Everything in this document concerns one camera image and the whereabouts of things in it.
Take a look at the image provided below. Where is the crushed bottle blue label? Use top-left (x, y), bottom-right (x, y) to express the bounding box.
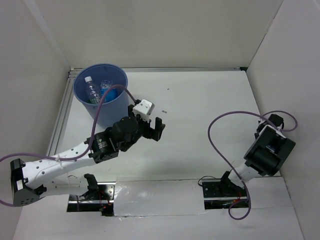
top-left (99, 79), bottom-right (120, 103)

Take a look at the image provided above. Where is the white front cover panel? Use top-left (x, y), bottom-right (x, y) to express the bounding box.
top-left (113, 179), bottom-right (206, 217)

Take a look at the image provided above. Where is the aluminium table edge rail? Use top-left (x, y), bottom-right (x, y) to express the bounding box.
top-left (46, 67), bottom-right (77, 156)

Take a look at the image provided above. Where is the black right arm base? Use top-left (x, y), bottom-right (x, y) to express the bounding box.
top-left (197, 176), bottom-right (248, 210)

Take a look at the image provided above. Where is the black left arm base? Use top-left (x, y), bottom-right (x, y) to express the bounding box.
top-left (66, 181), bottom-right (116, 217)

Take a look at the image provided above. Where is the blue plastic bin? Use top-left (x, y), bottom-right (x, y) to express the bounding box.
top-left (73, 63), bottom-right (131, 127)

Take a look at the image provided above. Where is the clear bottle white blue cap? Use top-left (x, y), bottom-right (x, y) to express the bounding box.
top-left (84, 76), bottom-right (101, 105)

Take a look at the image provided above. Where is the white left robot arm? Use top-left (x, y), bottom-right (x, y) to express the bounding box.
top-left (10, 105), bottom-right (165, 207)

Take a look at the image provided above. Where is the blue label bottle far right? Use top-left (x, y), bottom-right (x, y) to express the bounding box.
top-left (266, 144), bottom-right (279, 154)

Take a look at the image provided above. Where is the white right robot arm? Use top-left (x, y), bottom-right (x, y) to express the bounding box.
top-left (218, 114), bottom-right (296, 196)

